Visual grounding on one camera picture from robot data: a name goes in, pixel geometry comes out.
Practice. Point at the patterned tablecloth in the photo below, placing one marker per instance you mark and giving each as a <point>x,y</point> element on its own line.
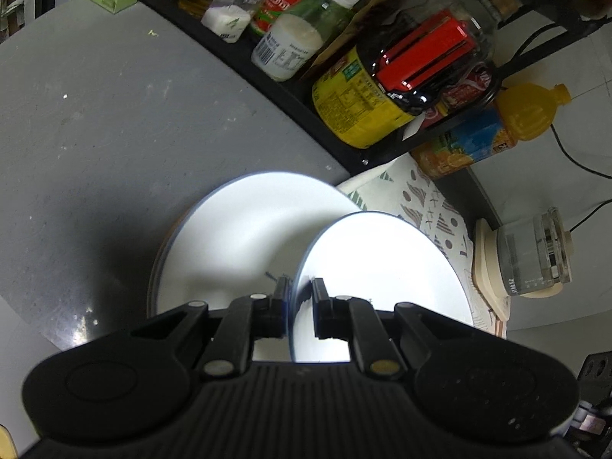
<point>430,205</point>

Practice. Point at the orange juice bottle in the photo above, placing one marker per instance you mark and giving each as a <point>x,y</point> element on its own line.
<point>478,138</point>

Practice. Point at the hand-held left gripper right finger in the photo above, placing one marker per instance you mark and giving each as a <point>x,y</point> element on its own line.
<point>319,299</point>

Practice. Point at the white plate crossed blue print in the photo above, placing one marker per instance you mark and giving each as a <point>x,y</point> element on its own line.
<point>382,267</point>

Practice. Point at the white-capped bottle white powder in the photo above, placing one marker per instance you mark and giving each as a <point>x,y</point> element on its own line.
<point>287,43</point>

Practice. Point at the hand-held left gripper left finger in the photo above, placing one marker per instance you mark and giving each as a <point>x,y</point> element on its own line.
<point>282,306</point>

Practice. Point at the large dark bottle yellow label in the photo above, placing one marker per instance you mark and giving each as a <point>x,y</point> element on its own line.
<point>354,91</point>

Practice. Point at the white plate cursive blue print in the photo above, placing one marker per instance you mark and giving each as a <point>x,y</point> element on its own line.
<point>239,229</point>

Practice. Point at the black metal shelf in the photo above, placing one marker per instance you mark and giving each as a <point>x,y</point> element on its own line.
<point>306,100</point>

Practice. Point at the beige kettle base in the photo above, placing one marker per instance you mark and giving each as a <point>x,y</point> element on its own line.
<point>485,272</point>

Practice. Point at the brown paper bag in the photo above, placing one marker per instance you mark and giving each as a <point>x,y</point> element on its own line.
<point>368,14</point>

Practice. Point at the clear jar white powder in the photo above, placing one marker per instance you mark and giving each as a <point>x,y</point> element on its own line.
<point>224,19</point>

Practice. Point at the red and green labelled bottle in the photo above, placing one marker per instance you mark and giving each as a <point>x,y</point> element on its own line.
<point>282,0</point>

